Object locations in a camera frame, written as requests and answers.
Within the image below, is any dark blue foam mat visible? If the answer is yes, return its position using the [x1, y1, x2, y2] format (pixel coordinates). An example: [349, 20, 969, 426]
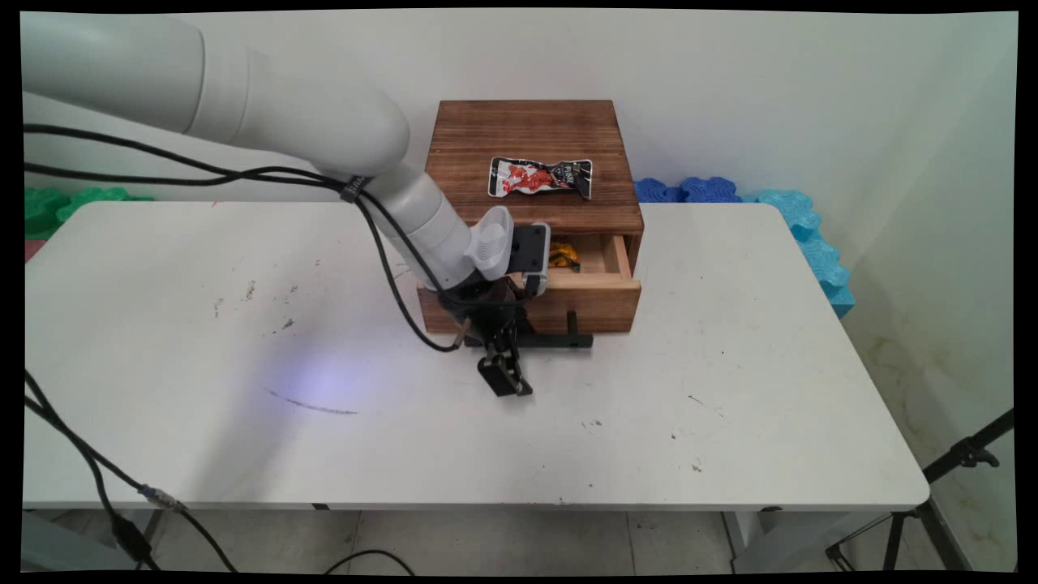
[633, 178, 687, 204]
[680, 176, 744, 204]

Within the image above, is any green foam mat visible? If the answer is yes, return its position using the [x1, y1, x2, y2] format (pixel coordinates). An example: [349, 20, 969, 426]
[23, 187, 155, 241]

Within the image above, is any light wooden drawer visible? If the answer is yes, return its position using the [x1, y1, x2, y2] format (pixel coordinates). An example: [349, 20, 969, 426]
[418, 234, 642, 336]

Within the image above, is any cyan foam mat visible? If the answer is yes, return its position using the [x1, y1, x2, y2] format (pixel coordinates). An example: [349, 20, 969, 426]
[740, 189, 857, 320]

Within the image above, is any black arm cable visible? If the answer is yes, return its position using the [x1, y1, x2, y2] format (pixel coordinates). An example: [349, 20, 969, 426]
[23, 162, 448, 294]
[23, 123, 465, 354]

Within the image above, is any black drawer handle bar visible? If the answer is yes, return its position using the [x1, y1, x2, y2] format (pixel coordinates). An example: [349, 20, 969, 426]
[464, 311, 594, 350]

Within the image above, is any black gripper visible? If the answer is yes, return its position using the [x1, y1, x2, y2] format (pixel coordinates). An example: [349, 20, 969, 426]
[440, 274, 538, 397]

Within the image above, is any thin black cable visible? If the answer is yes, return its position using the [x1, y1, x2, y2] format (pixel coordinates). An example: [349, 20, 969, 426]
[23, 397, 163, 571]

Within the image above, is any black tripod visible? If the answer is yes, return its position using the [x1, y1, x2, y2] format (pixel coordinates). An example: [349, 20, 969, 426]
[826, 409, 1016, 573]

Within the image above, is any brown wooden drawer cabinet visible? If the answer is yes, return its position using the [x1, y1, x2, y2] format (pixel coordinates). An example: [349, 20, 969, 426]
[422, 100, 646, 281]

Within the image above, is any white table leg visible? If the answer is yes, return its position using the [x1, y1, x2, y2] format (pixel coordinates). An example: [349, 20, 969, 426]
[722, 509, 816, 573]

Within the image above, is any black floor cable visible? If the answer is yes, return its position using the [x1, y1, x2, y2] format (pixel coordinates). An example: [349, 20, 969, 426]
[324, 549, 416, 576]

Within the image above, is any white ribbed camera mount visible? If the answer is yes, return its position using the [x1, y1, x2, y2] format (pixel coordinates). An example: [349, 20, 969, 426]
[463, 206, 517, 281]

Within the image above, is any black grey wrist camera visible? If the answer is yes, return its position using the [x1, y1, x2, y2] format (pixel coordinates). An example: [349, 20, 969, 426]
[509, 222, 552, 298]

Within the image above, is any black cable with connector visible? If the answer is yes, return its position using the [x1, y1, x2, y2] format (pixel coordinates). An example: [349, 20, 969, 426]
[23, 369, 240, 573]

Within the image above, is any black red snack packet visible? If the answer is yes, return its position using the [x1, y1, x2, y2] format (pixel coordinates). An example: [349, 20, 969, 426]
[487, 156, 594, 200]

